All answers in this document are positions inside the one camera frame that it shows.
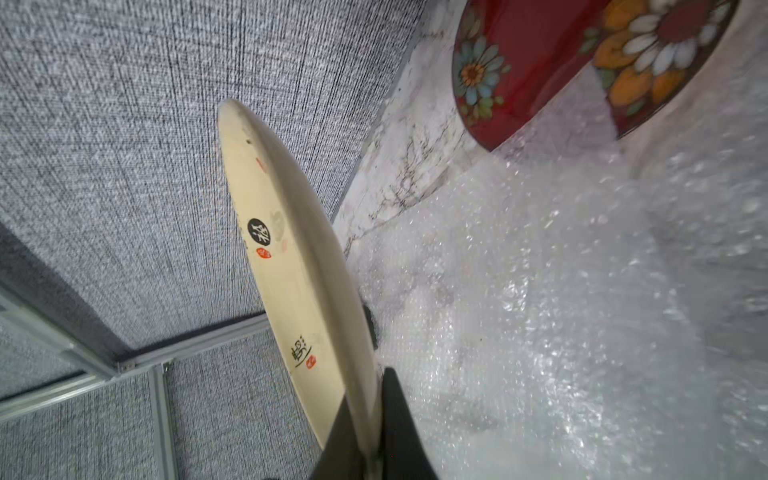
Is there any red floral plate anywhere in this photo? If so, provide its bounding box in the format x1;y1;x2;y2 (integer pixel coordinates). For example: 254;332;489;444
451;0;740;151

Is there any bubble wrap around orange plate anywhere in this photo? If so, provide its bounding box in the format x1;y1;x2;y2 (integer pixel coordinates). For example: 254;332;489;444
341;59;768;480

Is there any cream plate with calligraphy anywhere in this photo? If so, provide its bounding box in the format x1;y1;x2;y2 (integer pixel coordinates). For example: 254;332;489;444
218;100;382;459

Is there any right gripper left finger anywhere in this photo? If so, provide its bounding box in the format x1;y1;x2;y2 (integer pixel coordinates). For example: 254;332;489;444
309;398;363;480

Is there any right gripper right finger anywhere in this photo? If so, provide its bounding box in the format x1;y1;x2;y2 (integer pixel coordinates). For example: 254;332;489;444
382;367;437;480

